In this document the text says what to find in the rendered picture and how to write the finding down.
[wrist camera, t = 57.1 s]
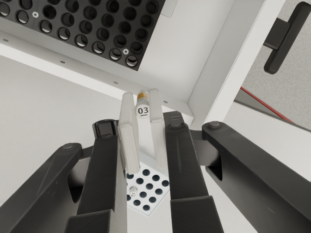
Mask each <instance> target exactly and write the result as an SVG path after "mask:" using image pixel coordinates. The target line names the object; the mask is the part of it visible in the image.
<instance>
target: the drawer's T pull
mask: <svg viewBox="0 0 311 233"><path fill-rule="evenodd" d="M310 12H311V5H310V4H309V3H307V2H305V1H302V2H300V3H298V4H297V5H296V7H295V9H294V10H293V12H292V14H291V16H290V18H289V20H288V22H286V21H284V20H282V19H280V18H278V17H277V18H276V20H275V22H274V24H273V26H272V28H271V29H270V31H269V33H268V35H267V37H266V39H265V41H264V43H263V45H264V46H266V47H268V48H271V49H273V50H272V52H271V54H270V56H269V58H268V59H267V61H266V63H265V65H264V71H265V72H266V73H269V74H272V75H273V74H276V73H277V72H278V70H279V68H280V67H281V65H282V63H283V61H284V59H285V57H286V56H287V54H288V52H289V50H290V48H291V47H292V45H293V43H294V41H295V39H296V37H297V36H298V34H299V32H300V30H301V28H302V27H303V25H304V23H305V21H306V20H307V18H308V16H309V14H310Z"/></svg>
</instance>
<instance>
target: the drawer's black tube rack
mask: <svg viewBox="0 0 311 233"><path fill-rule="evenodd" d="M144 2H145V0H0V17H2V18H5V19H7V20H10V21H12V22H15V23H17V24H19V25H22V26H25V27H27V28H30V29H32V30H35V31H38V32H40V33H43V34H45V35H47V36H50V37H52V38H55V39H57V40H60V41H62V42H65V43H68V44H70V45H73V46H75V47H78V48H80V49H82V50H85V51H87V52H90V53H92V54H95V55H98V56H100V57H103V58H105V59H108V60H110V61H112V62H115V63H117V64H120V65H121V63H122V61H123V58H124V55H125V54H128V53H129V51H128V49H127V47H128V45H129V42H130V39H131V36H132V34H133V31H134V29H135V26H136V23H137V20H138V18H139V15H140V12H141V10H142V7H143V4H144ZM147 10H148V12H150V13H155V12H156V11H157V10H158V5H157V3H156V2H154V1H150V2H149V3H148V4H147ZM1 12H3V13H5V14H7V15H6V16H5V15H3V14H2V13H1ZM19 19H20V20H23V21H25V22H26V23H22V22H21V21H20V20H19ZM152 22H153V20H152V18H151V16H149V15H145V16H143V17H142V20H141V23H142V25H143V26H145V27H150V26H151V25H152ZM43 29H45V30H47V31H49V32H45V31H44V30H43ZM60 36H62V37H65V38H67V39H62V38H61V37H60ZM136 37H137V38H138V39H139V40H141V41H142V40H145V39H146V38H147V32H146V30H144V29H139V30H138V31H137V33H136ZM78 43H80V44H82V45H84V46H80V45H79V44H78ZM94 49H95V50H97V51H100V52H101V53H97V52H95V50H94ZM131 50H132V51H133V52H134V53H136V54H137V53H140V52H141V51H142V46H141V44H140V43H133V44H132V46H131ZM111 56H112V57H115V58H117V60H115V59H113V58H111ZM126 62H127V63H129V64H132V65H136V63H137V59H136V57H134V56H129V57H127V59H126Z"/></svg>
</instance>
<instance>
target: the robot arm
mask: <svg viewBox="0 0 311 233"><path fill-rule="evenodd" d="M149 116H150V126H151V133H152V139H153V145H154V151H155V159H156V166H157V169H159V170H165V169H168V177H169V187H170V199H171V200H170V208H171V220H172V231H173V233H224V230H223V227H222V224H221V221H220V218H219V215H218V211H217V208H216V205H215V202H214V199H213V197H212V195H209V193H208V190H207V187H206V184H205V180H204V176H203V173H202V170H201V167H200V166H205V170H206V172H207V173H208V174H209V175H210V177H211V178H212V179H213V180H214V181H215V183H216V184H217V185H218V186H219V187H220V189H221V190H222V191H223V192H224V193H225V195H226V196H227V197H228V198H229V199H230V200H231V201H232V203H233V204H234V205H235V206H236V207H237V209H238V210H239V211H240V212H241V213H242V215H243V216H244V217H245V218H246V219H247V221H248V222H249V223H250V224H251V225H252V227H253V228H254V229H255V230H256V231H257V232H258V233H311V182H310V181H308V180H307V179H306V178H304V177H302V176H301V175H300V174H298V173H297V172H295V171H294V170H293V169H291V168H290V167H288V166H287V165H285V164H284V163H282V162H281V161H279V160H278V159H276V158H275V157H274V156H272V155H271V154H269V153H268V152H266V151H265V150H263V149H262V148H260V147H259V146H258V145H256V144H254V143H253V142H252V141H250V140H249V139H247V138H246V137H245V136H243V135H242V134H240V133H239V132H237V131H236V130H234V129H233V128H232V127H230V126H229V125H227V124H225V123H224V122H219V121H211V122H208V123H205V124H203V125H202V130H191V129H189V127H188V125H187V123H185V122H184V119H183V117H182V114H181V112H179V111H170V112H162V106H161V101H160V95H159V90H158V89H157V88H153V89H150V91H149ZM92 127H93V132H94V137H95V141H94V145H92V146H90V147H87V148H84V149H82V145H81V144H80V143H77V142H74V143H68V144H64V145H63V146H61V147H59V148H58V149H57V150H56V151H55V152H54V153H53V154H52V155H51V156H50V157H49V158H48V159H47V160H46V161H45V162H44V163H43V164H42V165H41V166H40V167H39V168H38V169H37V170H36V171H35V172H34V173H33V174H32V175H31V176H30V177H29V178H28V179H27V180H26V181H25V182H24V183H23V184H22V185H21V186H20V187H19V188H18V189H17V190H16V191H15V192H14V193H13V194H12V195H11V196H10V197H9V198H8V199H7V200H6V201H5V202H4V203H3V204H2V205H1V206H0V233H127V175H126V173H128V174H129V175H131V174H137V173H138V172H139V171H140V159H139V132H138V122H137V115H136V111H135V104H134V98H133V93H131V92H125V93H124V94H123V96H122V103H121V109H120V115H119V120H114V119H103V120H99V121H97V122H95V123H93V125H92Z"/></svg>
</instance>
